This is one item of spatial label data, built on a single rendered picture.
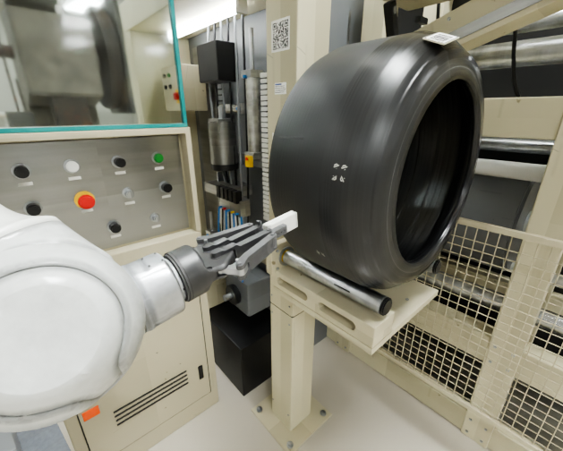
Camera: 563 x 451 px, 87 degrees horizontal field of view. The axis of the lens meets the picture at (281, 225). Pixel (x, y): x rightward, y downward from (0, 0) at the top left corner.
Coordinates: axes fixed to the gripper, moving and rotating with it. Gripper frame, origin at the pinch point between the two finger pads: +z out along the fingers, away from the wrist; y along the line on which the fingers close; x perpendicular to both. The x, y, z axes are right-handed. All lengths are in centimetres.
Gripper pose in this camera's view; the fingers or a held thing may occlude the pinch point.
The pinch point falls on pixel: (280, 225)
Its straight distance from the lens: 52.2
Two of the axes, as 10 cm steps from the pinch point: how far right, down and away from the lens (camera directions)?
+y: -6.7, -2.8, 6.8
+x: 0.9, 8.9, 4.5
